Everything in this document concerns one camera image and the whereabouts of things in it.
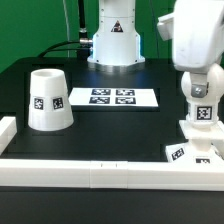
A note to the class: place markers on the white lamp bulb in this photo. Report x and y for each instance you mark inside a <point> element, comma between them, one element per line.
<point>203,112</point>

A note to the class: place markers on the white lamp base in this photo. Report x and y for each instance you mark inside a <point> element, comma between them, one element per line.
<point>202,146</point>

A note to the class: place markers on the white marker sheet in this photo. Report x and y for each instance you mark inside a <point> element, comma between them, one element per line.
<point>113,97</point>

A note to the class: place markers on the black cable post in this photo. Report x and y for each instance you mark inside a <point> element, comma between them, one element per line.
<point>83,51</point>

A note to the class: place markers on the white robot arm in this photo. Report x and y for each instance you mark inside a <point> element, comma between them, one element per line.
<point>116,44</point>

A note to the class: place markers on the white lamp shade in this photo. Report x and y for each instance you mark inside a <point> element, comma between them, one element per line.
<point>49,108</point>

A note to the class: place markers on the white U-shaped fence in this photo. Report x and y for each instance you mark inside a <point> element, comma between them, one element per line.
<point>207,176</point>

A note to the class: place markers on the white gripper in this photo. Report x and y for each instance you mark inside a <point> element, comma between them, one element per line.
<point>196,28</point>

